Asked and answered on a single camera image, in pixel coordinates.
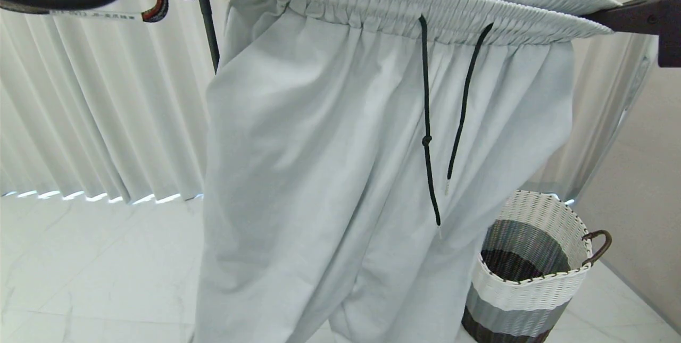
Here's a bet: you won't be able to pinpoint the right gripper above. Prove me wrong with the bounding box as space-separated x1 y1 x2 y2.
583 0 681 69

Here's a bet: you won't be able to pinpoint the pale grey shorts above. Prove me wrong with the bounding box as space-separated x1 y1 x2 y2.
193 0 622 343

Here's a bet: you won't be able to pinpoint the white laundry basket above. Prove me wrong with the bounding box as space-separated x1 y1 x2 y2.
461 190 613 343

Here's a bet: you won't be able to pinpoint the black clothes rack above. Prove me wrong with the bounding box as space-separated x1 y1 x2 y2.
68 0 243 74

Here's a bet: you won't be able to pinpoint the white curtain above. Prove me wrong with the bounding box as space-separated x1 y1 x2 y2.
0 0 681 205

